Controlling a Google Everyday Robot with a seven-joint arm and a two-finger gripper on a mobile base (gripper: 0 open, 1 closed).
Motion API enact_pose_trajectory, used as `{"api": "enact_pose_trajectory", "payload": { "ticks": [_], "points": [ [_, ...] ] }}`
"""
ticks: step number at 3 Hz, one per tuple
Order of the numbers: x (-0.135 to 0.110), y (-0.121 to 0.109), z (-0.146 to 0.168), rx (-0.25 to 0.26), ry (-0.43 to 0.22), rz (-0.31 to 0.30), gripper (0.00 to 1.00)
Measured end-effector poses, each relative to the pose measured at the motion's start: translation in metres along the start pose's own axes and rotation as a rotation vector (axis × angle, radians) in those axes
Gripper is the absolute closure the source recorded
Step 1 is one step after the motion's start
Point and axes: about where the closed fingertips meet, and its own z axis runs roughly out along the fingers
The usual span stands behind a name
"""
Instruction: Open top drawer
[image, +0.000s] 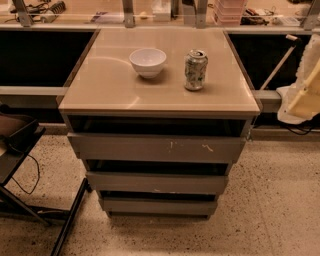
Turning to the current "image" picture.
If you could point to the grey drawer cabinet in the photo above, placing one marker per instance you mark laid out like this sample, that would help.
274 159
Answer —
107 96

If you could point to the grey drawer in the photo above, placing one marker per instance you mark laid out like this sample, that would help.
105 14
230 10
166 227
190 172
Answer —
157 183
127 205
162 148

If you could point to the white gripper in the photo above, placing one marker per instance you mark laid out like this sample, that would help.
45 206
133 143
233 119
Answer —
304 100

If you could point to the pink stacked bins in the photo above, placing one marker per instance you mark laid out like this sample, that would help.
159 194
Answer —
228 12

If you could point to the crushed soda can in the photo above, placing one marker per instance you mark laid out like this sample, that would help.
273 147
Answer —
195 69

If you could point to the grey bottom drawer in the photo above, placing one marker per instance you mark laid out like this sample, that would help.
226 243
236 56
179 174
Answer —
127 205

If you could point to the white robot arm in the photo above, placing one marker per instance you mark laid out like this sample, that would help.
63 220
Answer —
310 59

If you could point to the white ceramic bowl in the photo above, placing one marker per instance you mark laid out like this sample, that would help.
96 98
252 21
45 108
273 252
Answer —
148 62

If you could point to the grey middle drawer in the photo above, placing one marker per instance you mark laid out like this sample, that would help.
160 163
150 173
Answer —
157 183

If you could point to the white box on shelf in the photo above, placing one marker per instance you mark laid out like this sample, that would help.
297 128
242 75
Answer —
161 10

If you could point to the grey top drawer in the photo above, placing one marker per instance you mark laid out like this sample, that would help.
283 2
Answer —
162 148

